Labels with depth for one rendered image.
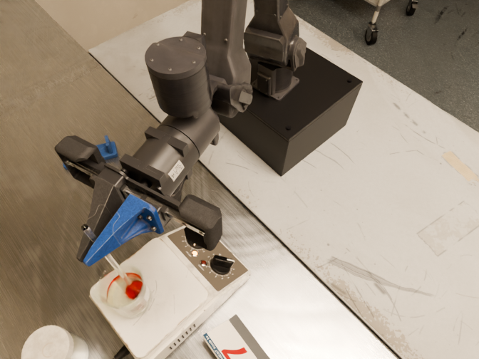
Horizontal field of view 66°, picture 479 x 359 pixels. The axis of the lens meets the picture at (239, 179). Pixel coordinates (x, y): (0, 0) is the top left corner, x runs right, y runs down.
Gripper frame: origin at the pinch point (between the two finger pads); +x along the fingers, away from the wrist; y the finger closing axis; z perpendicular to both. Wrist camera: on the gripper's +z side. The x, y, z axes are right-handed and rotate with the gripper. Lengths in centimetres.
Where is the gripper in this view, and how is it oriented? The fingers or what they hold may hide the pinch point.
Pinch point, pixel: (106, 232)
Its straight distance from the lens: 38.3
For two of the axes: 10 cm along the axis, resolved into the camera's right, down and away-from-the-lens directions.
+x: -4.8, 7.4, -4.7
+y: -8.8, -4.2, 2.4
